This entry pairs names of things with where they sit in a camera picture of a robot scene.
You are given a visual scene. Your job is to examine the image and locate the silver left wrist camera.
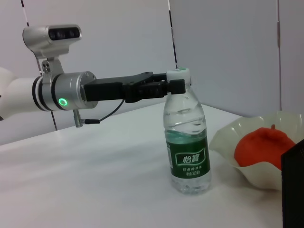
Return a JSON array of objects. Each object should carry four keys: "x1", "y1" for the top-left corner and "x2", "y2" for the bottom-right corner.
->
[{"x1": 22, "y1": 24, "x2": 83, "y2": 80}]

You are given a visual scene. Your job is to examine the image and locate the clear green-label water bottle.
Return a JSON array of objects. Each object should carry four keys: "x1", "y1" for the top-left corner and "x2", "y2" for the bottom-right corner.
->
[{"x1": 163, "y1": 67, "x2": 212, "y2": 196}]

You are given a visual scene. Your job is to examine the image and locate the translucent green fruit plate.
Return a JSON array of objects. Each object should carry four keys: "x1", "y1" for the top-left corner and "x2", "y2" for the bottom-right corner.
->
[{"x1": 209, "y1": 110, "x2": 304, "y2": 191}]

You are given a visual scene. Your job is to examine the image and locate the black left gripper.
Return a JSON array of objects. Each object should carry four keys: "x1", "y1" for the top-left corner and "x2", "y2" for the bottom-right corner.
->
[{"x1": 83, "y1": 71, "x2": 187, "y2": 104}]

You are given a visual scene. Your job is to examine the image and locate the black mesh pen holder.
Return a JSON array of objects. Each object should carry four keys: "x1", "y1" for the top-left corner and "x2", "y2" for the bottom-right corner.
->
[{"x1": 281, "y1": 139, "x2": 304, "y2": 228}]

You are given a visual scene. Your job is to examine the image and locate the red-orange fruit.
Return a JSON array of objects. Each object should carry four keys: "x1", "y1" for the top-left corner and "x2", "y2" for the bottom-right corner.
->
[{"x1": 234, "y1": 124, "x2": 297, "y2": 171}]

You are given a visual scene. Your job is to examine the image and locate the left wrist plug with cable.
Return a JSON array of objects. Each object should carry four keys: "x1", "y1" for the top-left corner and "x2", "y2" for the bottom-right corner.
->
[{"x1": 72, "y1": 99, "x2": 126, "y2": 128}]

